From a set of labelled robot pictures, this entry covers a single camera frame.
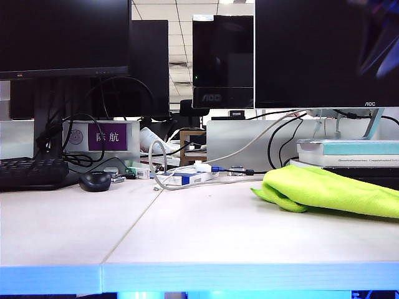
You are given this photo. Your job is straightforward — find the lime green microfiber rag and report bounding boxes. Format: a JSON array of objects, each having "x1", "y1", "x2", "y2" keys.
[{"x1": 251, "y1": 164, "x2": 399, "y2": 219}]

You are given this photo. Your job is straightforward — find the white adapter blue connector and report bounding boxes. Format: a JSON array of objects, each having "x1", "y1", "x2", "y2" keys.
[{"x1": 193, "y1": 161, "x2": 226, "y2": 174}]

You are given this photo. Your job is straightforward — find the blue white medicine box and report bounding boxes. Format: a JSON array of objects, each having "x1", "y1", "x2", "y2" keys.
[{"x1": 155, "y1": 171, "x2": 219, "y2": 187}]

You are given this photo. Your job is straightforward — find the white green flat box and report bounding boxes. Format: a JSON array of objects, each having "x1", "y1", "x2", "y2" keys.
[{"x1": 140, "y1": 154, "x2": 181, "y2": 167}]

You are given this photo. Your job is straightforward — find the wide silver desk partition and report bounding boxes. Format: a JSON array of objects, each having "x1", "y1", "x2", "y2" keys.
[{"x1": 206, "y1": 120, "x2": 399, "y2": 173}]

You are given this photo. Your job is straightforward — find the black office chair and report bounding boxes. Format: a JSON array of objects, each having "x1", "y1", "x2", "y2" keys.
[{"x1": 179, "y1": 99, "x2": 210, "y2": 129}]

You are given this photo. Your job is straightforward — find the white plastic bottle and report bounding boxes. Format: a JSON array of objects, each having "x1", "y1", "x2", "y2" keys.
[{"x1": 139, "y1": 127, "x2": 171, "y2": 154}]

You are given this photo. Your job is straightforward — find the small green white box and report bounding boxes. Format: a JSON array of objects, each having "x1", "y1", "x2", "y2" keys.
[{"x1": 125, "y1": 166, "x2": 151, "y2": 181}]

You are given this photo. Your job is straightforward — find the small glossy black AOC monitor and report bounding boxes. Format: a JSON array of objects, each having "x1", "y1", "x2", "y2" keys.
[{"x1": 191, "y1": 14, "x2": 255, "y2": 110}]

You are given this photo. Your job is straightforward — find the matte black monitor casing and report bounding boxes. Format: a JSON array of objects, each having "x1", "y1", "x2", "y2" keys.
[{"x1": 9, "y1": 20, "x2": 171, "y2": 121}]

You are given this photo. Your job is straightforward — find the black computer mouse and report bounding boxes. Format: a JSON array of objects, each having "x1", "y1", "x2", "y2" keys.
[{"x1": 78, "y1": 171, "x2": 112, "y2": 193}]

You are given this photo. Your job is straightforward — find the round grey sticker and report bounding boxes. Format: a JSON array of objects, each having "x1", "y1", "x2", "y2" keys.
[{"x1": 68, "y1": 130, "x2": 84, "y2": 146}]

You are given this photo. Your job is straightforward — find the large AOC monitor silver bezel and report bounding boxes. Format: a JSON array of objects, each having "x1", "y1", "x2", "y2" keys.
[{"x1": 254, "y1": 0, "x2": 399, "y2": 110}]

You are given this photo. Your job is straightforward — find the white neuroscience book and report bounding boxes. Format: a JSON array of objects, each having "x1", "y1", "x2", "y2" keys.
[{"x1": 297, "y1": 154, "x2": 399, "y2": 168}]

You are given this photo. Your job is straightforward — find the black monitor stand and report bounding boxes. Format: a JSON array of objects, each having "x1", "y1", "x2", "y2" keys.
[{"x1": 32, "y1": 77, "x2": 69, "y2": 166}]

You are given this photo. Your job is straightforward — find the black monitor with orange badge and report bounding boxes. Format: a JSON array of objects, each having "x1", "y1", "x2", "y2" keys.
[{"x1": 0, "y1": 0, "x2": 132, "y2": 81}]

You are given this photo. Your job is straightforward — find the silver monitor stand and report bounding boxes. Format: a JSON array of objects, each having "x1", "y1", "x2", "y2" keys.
[{"x1": 307, "y1": 108, "x2": 389, "y2": 141}]

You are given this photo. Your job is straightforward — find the black keyboard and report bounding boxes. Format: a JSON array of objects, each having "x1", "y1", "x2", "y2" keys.
[{"x1": 0, "y1": 157, "x2": 69, "y2": 191}]

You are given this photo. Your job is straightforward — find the thick grey cable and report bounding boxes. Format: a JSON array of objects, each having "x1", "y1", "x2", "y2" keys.
[{"x1": 148, "y1": 108, "x2": 309, "y2": 192}]

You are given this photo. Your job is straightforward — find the black cable with ferrite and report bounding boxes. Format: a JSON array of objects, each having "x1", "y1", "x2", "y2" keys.
[{"x1": 224, "y1": 112, "x2": 309, "y2": 175}]

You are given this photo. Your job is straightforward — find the black looped cable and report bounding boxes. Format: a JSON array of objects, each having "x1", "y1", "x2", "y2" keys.
[{"x1": 82, "y1": 76, "x2": 155, "y2": 123}]

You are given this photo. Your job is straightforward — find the black monitor cable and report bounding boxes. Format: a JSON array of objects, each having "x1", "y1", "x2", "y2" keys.
[
  {"x1": 60, "y1": 113, "x2": 107, "y2": 169},
  {"x1": 267, "y1": 116, "x2": 305, "y2": 172}
]

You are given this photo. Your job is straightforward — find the black power cable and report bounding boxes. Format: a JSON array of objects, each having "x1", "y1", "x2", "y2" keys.
[{"x1": 332, "y1": 108, "x2": 399, "y2": 128}]

